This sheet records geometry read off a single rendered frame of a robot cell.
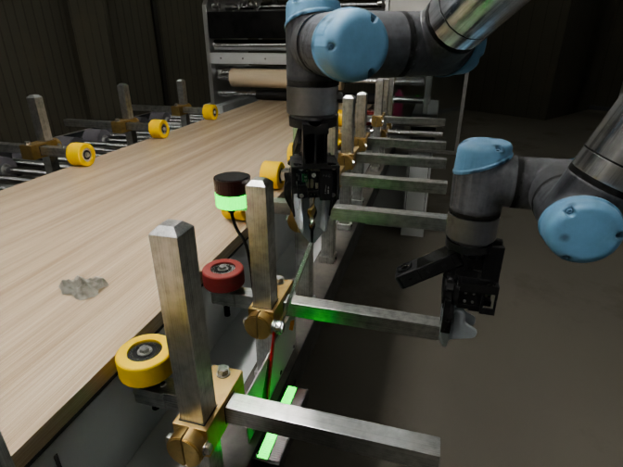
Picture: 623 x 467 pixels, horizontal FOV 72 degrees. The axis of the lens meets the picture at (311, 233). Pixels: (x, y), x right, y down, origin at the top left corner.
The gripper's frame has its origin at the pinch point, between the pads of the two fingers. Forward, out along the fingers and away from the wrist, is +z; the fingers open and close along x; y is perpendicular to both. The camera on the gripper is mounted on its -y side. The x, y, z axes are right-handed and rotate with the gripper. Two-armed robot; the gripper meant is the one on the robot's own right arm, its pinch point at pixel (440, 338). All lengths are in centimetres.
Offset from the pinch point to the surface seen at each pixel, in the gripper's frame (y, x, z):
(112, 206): -86, 24, -8
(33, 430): -46, -40, -8
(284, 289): -29.7, 1.2, -4.8
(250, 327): -32.7, -8.5, -2.2
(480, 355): 26, 103, 83
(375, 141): -26, 98, -13
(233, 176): -35.8, -4.2, -28.5
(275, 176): -47, 46, -13
